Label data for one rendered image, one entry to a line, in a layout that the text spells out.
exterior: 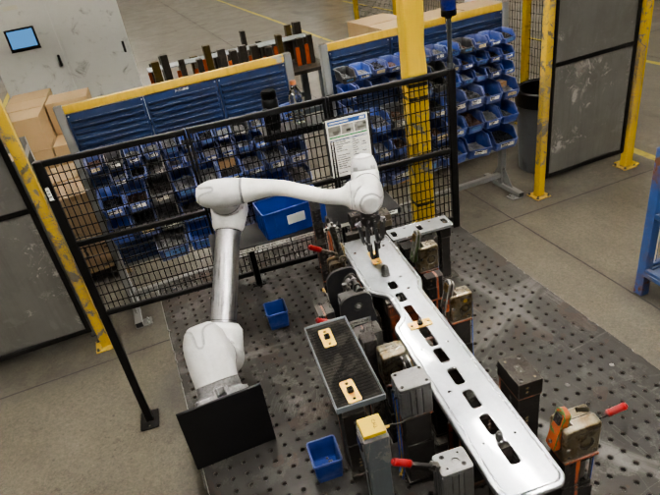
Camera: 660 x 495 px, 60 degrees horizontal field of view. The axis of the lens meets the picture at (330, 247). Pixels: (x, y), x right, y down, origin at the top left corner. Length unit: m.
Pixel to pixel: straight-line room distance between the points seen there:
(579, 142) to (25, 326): 4.28
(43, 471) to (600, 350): 2.74
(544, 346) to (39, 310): 2.95
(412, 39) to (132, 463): 2.49
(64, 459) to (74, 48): 5.83
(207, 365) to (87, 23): 6.63
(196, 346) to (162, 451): 1.29
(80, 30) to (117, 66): 0.58
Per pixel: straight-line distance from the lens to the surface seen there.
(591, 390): 2.26
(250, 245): 2.59
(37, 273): 3.84
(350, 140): 2.73
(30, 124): 5.86
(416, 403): 1.70
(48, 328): 4.05
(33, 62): 8.31
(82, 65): 8.30
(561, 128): 4.90
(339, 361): 1.67
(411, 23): 2.75
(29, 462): 3.60
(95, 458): 3.40
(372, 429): 1.49
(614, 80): 5.15
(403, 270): 2.29
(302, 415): 2.20
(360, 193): 1.97
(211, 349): 2.03
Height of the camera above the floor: 2.28
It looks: 31 degrees down
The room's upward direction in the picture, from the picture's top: 10 degrees counter-clockwise
